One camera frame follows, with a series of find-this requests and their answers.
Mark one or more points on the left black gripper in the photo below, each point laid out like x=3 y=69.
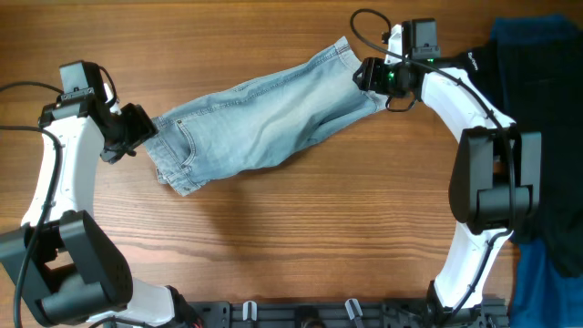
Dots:
x=143 y=131

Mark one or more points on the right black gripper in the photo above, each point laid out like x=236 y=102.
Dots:
x=372 y=69

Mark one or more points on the light blue denim shorts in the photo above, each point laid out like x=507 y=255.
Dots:
x=259 y=123

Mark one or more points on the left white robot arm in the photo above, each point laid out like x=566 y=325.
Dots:
x=65 y=269

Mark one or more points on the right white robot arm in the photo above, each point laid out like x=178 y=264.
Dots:
x=495 y=182

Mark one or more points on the dark clothes pile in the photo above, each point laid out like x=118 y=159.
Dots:
x=531 y=69

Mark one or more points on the blue cloth bottom right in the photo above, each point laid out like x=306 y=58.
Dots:
x=542 y=297

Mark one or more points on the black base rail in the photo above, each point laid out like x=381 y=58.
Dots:
x=392 y=313

